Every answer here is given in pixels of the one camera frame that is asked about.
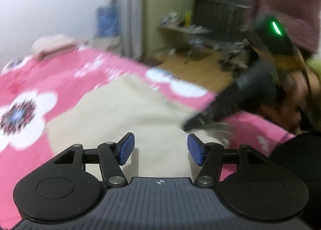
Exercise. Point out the yellow bottle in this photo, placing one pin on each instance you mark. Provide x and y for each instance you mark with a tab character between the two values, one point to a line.
188	18

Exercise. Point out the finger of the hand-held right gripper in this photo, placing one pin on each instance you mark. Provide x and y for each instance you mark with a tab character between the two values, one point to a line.
215	112

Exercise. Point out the folded pink checkered towel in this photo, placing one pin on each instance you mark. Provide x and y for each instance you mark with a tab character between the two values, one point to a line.
52	44

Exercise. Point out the wooden shelf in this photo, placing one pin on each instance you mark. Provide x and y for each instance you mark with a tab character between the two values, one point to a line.
180	31

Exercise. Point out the grey curtain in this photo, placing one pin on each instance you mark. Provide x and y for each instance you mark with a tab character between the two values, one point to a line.
129	11

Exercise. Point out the beige zip jacket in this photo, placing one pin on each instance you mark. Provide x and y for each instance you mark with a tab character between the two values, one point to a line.
125	109

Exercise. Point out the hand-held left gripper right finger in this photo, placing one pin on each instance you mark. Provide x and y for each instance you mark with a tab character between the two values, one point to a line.
194	148

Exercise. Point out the person's right hand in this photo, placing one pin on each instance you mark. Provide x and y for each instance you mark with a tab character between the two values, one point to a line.
291	104

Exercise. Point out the pink floral blanket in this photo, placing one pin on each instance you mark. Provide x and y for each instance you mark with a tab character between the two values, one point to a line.
62	72

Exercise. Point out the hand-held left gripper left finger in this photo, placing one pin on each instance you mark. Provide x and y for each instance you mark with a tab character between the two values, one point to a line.
126	148

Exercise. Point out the small white cabinet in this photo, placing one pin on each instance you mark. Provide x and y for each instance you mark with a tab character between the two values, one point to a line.
106	42

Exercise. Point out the dark radiator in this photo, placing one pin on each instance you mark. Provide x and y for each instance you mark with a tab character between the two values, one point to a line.
220	19

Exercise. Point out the blue wrapped water jug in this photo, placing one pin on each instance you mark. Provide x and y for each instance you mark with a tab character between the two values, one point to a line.
107	20

